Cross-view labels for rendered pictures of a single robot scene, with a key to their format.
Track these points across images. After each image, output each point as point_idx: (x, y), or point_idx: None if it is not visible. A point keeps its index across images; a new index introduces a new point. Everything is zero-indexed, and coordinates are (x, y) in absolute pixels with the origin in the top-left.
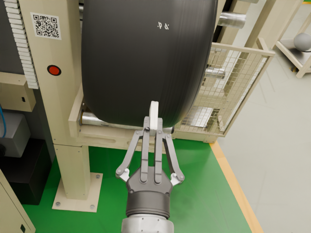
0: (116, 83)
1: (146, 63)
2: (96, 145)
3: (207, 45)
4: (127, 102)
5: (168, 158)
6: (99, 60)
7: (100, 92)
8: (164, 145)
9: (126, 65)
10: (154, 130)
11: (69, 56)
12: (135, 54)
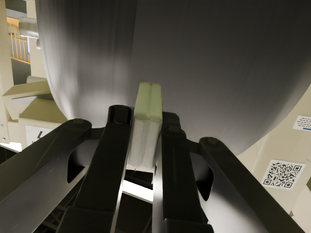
0: (245, 75)
1: (170, 112)
2: None
3: (59, 102)
4: (233, 7)
5: (30, 202)
6: (266, 115)
7: (300, 43)
8: (80, 141)
9: (213, 110)
10: (136, 164)
11: None
12: (190, 124)
